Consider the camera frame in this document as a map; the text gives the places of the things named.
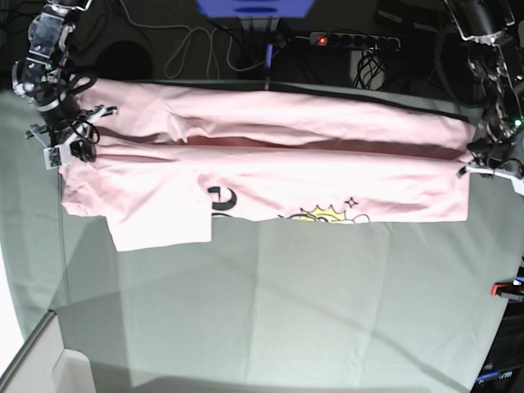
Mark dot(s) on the white bin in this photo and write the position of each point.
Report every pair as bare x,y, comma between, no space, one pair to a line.
44,364

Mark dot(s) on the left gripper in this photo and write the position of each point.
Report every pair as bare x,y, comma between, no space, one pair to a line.
495,159

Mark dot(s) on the blue clamp handle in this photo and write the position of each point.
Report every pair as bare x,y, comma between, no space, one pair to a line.
268,57

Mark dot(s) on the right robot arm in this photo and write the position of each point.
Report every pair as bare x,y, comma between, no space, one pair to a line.
46,79

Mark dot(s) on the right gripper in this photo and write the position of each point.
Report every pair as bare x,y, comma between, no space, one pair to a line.
81,135

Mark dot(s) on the pink t-shirt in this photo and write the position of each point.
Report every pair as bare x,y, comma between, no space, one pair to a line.
173,158

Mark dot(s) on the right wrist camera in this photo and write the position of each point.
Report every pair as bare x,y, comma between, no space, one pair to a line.
58,156

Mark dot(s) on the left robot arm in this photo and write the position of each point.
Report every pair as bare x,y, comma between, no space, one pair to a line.
496,60

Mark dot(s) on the blue box at top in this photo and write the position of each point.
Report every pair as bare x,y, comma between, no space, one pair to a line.
255,8

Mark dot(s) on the red right table clamp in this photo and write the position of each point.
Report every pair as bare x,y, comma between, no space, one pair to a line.
512,291

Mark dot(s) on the green table cloth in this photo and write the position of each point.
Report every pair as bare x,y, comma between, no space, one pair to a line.
273,306

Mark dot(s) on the black power strip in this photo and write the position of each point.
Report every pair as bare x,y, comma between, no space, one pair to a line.
354,41

